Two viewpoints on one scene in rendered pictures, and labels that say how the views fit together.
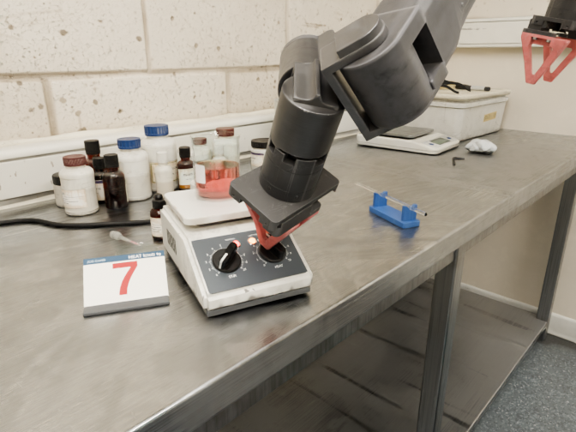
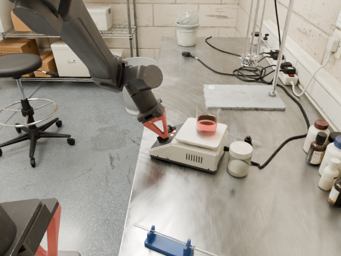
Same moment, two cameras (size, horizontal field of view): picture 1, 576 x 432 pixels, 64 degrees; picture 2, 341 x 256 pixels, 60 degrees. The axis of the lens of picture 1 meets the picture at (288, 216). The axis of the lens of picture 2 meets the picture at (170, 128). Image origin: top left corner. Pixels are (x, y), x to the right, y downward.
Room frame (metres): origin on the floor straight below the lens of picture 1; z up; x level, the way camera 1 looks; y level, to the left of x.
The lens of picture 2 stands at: (1.02, -0.42, 1.28)
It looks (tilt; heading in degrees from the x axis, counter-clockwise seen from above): 33 degrees down; 139
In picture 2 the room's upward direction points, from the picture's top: straight up
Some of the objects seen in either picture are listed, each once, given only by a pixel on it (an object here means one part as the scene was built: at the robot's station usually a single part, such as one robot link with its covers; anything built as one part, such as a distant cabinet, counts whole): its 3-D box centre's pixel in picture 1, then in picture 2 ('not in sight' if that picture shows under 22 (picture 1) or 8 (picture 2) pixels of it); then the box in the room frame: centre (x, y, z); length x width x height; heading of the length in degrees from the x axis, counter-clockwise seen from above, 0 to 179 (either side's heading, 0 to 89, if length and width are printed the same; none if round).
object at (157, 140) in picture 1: (159, 157); not in sight; (0.93, 0.26, 0.81); 0.07 x 0.07 x 0.13
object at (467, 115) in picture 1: (445, 111); not in sight; (1.64, -0.55, 0.82); 0.37 x 0.31 x 0.14; 135
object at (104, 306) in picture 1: (125, 281); not in sight; (0.47, 0.18, 0.77); 0.09 x 0.06 x 0.04; 107
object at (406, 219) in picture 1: (393, 208); (168, 242); (0.74, -0.18, 0.77); 0.10 x 0.03 x 0.04; 24
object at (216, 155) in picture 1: (217, 166); (207, 121); (0.59, 0.09, 0.88); 0.07 x 0.06 x 0.08; 5
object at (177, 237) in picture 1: (227, 239); (192, 142); (0.55, 0.08, 0.79); 0.22 x 0.13 x 0.08; 27
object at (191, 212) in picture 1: (219, 201); (201, 132); (0.57, 0.09, 0.83); 0.12 x 0.12 x 0.01; 27
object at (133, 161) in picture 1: (132, 168); (337, 158); (0.86, 0.30, 0.81); 0.06 x 0.06 x 0.11
